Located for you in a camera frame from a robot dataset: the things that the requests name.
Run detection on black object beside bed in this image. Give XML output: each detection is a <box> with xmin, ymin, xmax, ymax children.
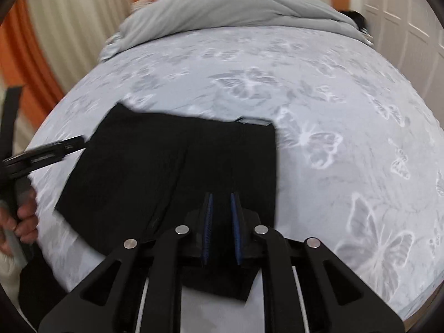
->
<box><xmin>338</xmin><ymin>10</ymin><xmax>373</xmax><ymax>42</ymax></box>

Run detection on black pants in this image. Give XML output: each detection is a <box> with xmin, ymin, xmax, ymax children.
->
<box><xmin>55</xmin><ymin>102</ymin><xmax>280</xmax><ymax>302</ymax></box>

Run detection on white curtain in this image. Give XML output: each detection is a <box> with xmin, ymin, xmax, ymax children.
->
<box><xmin>26</xmin><ymin>0</ymin><xmax>134</xmax><ymax>92</ymax></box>

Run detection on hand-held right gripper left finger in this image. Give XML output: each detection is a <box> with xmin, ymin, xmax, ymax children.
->
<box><xmin>37</xmin><ymin>191</ymin><xmax>215</xmax><ymax>333</ymax></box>

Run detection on white panelled wardrobe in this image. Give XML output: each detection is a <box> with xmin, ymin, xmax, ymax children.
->
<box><xmin>361</xmin><ymin>0</ymin><xmax>444</xmax><ymax>87</ymax></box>

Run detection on grey duvet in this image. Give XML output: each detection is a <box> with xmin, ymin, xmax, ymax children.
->
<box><xmin>100</xmin><ymin>0</ymin><xmax>373</xmax><ymax>63</ymax></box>

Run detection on person's left hand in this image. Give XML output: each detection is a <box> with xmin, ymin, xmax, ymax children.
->
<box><xmin>0</xmin><ymin>188</ymin><xmax>39</xmax><ymax>256</ymax></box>

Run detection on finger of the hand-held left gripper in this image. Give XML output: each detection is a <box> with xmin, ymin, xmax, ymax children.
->
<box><xmin>2</xmin><ymin>135</ymin><xmax>87</xmax><ymax>181</ymax></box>

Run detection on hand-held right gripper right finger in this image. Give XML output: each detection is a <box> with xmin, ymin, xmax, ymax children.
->
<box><xmin>230</xmin><ymin>191</ymin><xmax>406</xmax><ymax>333</ymax></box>

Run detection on butterfly print bedsheet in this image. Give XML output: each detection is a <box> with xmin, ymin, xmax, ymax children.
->
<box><xmin>26</xmin><ymin>28</ymin><xmax>444</xmax><ymax>333</ymax></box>

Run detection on orange curtain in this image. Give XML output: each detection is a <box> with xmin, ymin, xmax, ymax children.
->
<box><xmin>0</xmin><ymin>0</ymin><xmax>66</xmax><ymax>139</ymax></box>

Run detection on person's dark clothing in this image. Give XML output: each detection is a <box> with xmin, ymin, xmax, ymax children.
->
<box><xmin>17</xmin><ymin>246</ymin><xmax>75</xmax><ymax>333</ymax></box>

